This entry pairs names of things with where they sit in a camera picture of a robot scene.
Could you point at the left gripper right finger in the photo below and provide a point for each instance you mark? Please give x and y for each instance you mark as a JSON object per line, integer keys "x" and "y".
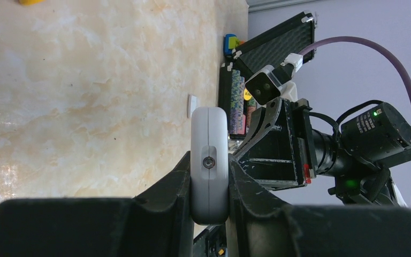
{"x": 261, "y": 224}

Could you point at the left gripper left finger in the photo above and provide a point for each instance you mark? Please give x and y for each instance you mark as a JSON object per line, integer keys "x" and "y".
{"x": 157, "y": 222}

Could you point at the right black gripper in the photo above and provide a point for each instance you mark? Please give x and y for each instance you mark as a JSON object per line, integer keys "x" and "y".
{"x": 278, "y": 151}

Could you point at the white remote control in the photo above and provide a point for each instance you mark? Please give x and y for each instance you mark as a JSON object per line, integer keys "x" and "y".
{"x": 209, "y": 166}

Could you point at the white battery cover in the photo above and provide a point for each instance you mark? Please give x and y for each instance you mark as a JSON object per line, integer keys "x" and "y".
{"x": 191, "y": 104}

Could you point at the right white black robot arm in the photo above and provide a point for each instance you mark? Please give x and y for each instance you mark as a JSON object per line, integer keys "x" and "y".
{"x": 359, "y": 149}

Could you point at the yellow dealer button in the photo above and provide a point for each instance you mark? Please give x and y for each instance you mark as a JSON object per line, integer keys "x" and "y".
{"x": 247, "y": 96}

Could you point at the black poker chip case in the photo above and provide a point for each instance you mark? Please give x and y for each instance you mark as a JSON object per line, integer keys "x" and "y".
{"x": 269, "y": 48}

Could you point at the blue green toy block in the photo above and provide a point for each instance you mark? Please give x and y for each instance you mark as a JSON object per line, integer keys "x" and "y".
{"x": 231, "y": 41}

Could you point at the colourful toy brick car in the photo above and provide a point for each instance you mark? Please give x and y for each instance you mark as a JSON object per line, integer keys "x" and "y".
{"x": 29, "y": 2}

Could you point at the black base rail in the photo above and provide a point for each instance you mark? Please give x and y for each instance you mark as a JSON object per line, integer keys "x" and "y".
{"x": 211, "y": 242}

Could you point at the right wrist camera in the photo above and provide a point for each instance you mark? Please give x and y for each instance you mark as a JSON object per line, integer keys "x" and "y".
{"x": 271, "y": 82}

